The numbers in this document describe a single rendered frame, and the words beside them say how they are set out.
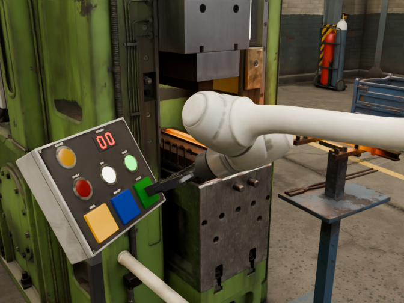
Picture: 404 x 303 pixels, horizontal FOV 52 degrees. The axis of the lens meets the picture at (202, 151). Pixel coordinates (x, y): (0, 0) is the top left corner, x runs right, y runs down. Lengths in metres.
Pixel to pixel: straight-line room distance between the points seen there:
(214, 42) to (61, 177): 0.72
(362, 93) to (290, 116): 4.76
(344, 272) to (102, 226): 1.96
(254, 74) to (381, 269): 1.58
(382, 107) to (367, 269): 2.92
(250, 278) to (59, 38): 1.25
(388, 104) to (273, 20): 3.62
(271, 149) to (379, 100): 4.53
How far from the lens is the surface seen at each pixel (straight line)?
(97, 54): 1.37
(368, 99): 5.50
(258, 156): 0.94
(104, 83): 1.39
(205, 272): 1.64
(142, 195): 1.17
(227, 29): 1.49
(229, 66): 1.51
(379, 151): 1.74
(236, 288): 1.83
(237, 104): 0.82
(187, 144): 1.66
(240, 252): 1.74
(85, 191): 1.04
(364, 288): 2.66
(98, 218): 1.04
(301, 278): 2.63
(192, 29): 1.39
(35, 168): 1.02
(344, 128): 0.81
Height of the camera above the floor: 1.49
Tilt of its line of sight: 18 degrees down
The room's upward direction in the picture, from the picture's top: straight up
